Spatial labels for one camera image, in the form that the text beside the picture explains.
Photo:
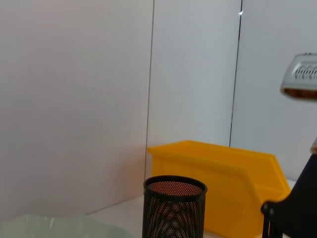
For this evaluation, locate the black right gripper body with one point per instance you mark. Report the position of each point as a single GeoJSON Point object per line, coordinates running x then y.
{"type": "Point", "coordinates": [299, 210]}

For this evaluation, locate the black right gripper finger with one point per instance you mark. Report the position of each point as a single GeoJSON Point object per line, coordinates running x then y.
{"type": "Point", "coordinates": [267, 209]}

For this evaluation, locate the black mesh pen holder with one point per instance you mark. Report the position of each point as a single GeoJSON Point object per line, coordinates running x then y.
{"type": "Point", "coordinates": [173, 218]}

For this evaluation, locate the translucent green fruit plate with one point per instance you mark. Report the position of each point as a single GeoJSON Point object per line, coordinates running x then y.
{"type": "Point", "coordinates": [62, 228]}

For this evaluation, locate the yellow plastic bin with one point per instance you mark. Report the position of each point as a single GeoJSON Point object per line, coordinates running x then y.
{"type": "Point", "coordinates": [223, 173]}

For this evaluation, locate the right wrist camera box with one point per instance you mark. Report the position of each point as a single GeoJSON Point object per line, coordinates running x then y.
{"type": "Point", "coordinates": [302, 74]}

